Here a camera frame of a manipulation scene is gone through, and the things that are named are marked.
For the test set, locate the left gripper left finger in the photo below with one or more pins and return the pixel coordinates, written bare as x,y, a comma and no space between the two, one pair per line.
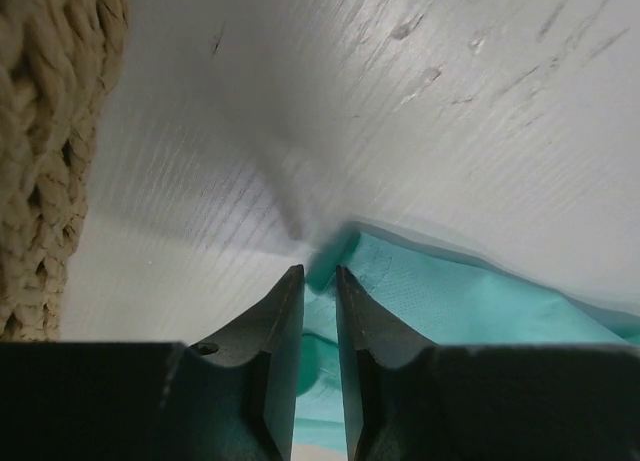
230,396

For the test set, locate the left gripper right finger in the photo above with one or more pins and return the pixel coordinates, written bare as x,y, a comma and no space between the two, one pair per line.
406,397

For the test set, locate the teal t shirt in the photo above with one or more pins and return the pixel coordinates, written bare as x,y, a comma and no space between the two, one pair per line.
445,296

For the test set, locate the wicker laundry basket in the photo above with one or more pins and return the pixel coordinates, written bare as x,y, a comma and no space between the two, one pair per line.
59,61

